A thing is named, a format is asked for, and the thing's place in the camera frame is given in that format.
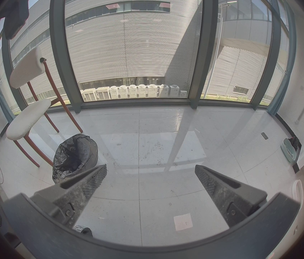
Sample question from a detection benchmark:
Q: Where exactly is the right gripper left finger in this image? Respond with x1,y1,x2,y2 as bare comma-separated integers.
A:
32,164,108,229

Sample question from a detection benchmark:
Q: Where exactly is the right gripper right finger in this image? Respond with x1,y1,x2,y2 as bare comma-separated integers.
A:
195,165,268,226

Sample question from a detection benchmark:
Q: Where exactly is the black plastic bag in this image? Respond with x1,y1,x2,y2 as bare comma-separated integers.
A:
52,134,99,184

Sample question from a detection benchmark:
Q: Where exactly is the white round container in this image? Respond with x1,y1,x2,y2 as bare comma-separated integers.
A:
292,179,304,202

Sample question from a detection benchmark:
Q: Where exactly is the white cushioned wooden chair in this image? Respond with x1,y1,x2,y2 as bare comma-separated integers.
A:
6,47,83,168

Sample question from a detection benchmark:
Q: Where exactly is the blue-green curtain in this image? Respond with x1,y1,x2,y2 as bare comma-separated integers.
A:
267,0,298,115
0,23,15,123

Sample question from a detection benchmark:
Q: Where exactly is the window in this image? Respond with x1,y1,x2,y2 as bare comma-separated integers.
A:
0,0,290,115

